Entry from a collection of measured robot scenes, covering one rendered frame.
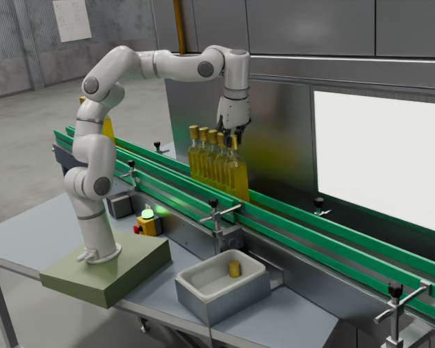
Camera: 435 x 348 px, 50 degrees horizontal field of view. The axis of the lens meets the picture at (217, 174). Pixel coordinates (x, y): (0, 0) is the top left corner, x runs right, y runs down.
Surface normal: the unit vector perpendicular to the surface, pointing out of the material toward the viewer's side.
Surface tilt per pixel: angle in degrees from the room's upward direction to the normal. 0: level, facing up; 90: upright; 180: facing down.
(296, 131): 90
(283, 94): 90
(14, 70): 90
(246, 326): 0
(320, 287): 90
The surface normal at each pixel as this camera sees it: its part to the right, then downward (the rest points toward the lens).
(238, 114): 0.56, 0.49
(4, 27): 0.83, 0.10
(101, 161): 0.57, 0.07
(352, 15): -0.81, 0.28
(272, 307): -0.11, -0.93
